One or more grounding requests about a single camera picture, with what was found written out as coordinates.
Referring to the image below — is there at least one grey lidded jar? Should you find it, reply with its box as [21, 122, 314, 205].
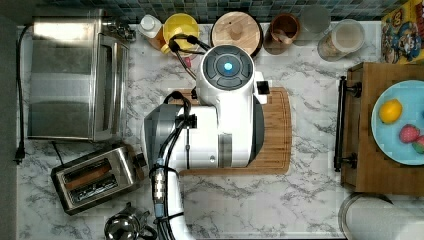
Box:
[294, 4, 331, 46]

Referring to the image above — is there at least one red strawberry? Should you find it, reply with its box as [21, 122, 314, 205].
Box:
[399, 124, 420, 143]

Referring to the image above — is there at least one silver toaster oven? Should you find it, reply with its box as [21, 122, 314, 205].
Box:
[28, 9, 136, 142]

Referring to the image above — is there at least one yellow mug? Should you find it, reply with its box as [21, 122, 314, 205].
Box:
[160, 13, 200, 54]

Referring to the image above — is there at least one yellow lemon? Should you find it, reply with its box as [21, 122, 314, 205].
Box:
[379, 99, 403, 124]

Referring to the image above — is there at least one black power cord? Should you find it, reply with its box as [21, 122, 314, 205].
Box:
[13, 23, 34, 166]

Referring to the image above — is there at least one clear cereal jar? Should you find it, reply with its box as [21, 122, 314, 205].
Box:
[317, 19, 365, 62]

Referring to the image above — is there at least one white-capped bottle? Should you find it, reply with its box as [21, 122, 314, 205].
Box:
[138, 14, 165, 50]

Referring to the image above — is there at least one brown wooden cup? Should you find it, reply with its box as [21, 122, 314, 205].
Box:
[263, 13, 300, 55]

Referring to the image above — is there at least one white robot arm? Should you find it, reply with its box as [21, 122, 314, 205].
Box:
[141, 34, 269, 240]

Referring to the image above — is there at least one light blue plate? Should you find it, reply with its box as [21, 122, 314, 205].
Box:
[370, 80, 424, 166]

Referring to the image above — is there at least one round metal pot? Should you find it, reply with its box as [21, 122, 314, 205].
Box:
[338, 193, 424, 240]

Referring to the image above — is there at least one red green fruit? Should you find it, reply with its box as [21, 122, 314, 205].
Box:
[412, 135, 424, 154]

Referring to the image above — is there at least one metal kettle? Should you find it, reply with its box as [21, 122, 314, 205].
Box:
[104, 202, 158, 240]

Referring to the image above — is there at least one round wooden lid canister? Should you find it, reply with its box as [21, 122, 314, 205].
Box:
[210, 11, 263, 58]

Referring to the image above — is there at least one colourful cereal box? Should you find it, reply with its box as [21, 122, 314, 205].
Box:
[381, 0, 424, 64]

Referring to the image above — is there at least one wooden tray with handle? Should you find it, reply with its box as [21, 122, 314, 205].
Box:
[333, 62, 423, 196]

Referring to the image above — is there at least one pink cup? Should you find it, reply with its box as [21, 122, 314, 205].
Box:
[183, 55, 198, 68]

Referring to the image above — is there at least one silver two-slot toaster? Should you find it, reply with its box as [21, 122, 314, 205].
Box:
[51, 144, 147, 216]

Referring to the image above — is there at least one bamboo cutting board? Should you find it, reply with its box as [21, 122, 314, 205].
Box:
[180, 87, 292, 176]

